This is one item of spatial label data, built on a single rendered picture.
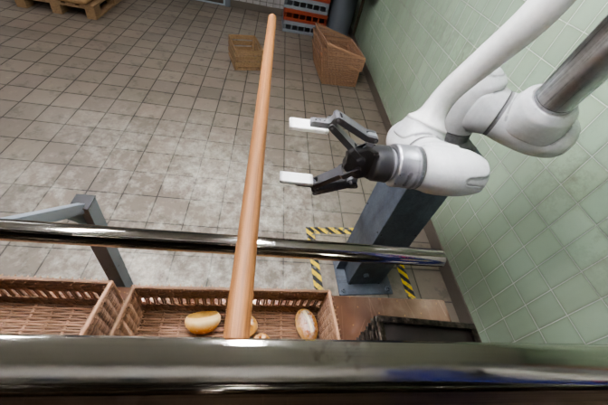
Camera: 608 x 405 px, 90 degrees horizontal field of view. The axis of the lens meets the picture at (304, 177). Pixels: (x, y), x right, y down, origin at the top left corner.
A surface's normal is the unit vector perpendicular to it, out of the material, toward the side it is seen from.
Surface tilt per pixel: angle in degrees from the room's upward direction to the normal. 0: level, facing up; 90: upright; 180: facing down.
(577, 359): 10
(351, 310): 0
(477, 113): 88
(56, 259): 0
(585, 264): 90
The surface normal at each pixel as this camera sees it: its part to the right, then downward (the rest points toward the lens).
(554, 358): 0.19, -0.57
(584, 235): -0.98, -0.10
